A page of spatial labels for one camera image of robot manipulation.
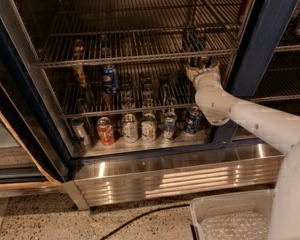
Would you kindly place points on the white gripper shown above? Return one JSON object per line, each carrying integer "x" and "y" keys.
{"x": 203, "y": 76}

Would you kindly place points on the silver blue redbull can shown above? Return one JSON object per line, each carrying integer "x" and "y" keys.
{"x": 203, "y": 62}

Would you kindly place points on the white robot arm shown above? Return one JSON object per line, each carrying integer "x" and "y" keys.
{"x": 278, "y": 129}

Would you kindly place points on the blue pepsi can bottom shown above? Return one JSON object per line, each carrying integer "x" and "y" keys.
{"x": 192, "y": 120}

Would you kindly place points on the green white can right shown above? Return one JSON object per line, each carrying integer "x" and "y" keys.
{"x": 148, "y": 127}

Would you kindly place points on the green white can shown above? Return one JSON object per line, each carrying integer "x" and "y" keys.
{"x": 129, "y": 128}
{"x": 148, "y": 127}

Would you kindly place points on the green white can left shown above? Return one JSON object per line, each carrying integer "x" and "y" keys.
{"x": 129, "y": 128}

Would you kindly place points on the blue pepsi can middle shelf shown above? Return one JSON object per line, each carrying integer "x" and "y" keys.
{"x": 109, "y": 74}

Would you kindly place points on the stainless steel display fridge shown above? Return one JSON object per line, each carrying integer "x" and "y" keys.
{"x": 215, "y": 157}

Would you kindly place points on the red coca-cola can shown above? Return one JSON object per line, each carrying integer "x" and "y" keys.
{"x": 105, "y": 131}

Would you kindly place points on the tan patterned slim can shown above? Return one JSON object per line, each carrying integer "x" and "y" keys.
{"x": 80, "y": 76}

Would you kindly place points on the silver can bottom left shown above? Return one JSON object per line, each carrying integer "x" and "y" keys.
{"x": 80, "y": 132}

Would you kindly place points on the open glass fridge door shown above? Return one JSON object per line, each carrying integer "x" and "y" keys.
{"x": 28, "y": 161}

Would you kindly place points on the clear plastic bin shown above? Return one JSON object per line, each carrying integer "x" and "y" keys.
{"x": 234, "y": 216}

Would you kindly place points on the right compartment wire shelf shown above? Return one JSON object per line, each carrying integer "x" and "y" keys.
{"x": 281, "y": 80}

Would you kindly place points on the middle wire fridge shelf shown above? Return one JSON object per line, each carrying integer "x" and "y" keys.
{"x": 156, "y": 85}

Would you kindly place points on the wire fridge shelf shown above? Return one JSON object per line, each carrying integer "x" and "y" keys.
{"x": 95, "y": 32}
{"x": 156, "y": 85}

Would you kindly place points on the top wire fridge shelf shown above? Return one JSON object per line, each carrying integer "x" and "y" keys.
{"x": 95, "y": 32}

